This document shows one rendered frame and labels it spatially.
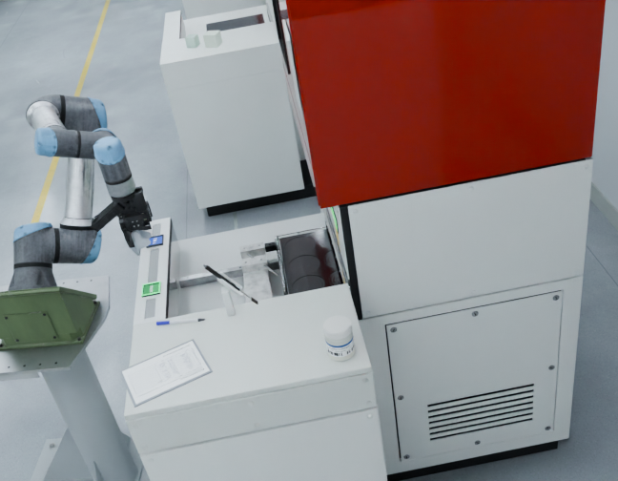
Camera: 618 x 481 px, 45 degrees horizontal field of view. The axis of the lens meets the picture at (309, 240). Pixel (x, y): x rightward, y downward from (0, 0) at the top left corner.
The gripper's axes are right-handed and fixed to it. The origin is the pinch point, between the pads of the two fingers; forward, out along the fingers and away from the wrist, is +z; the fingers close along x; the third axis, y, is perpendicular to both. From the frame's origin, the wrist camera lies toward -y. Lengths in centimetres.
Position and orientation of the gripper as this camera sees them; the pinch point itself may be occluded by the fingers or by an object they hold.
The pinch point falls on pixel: (135, 251)
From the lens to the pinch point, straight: 219.1
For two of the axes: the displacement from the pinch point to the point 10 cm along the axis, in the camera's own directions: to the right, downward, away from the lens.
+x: -1.3, -5.6, 8.2
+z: 1.4, 8.1, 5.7
